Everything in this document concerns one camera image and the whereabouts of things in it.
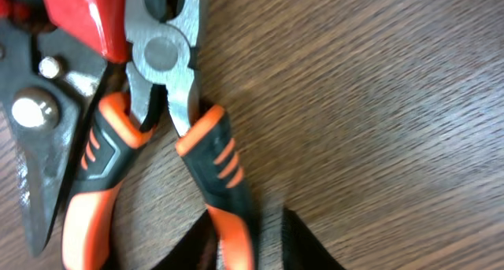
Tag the red handled cutter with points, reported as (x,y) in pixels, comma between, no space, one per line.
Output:
(58,59)

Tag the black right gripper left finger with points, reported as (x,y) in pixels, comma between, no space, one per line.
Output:
(197,250)

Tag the orange black needle-nose pliers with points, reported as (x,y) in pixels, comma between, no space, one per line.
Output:
(161,71)

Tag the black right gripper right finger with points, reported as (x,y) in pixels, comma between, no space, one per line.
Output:
(301,250)

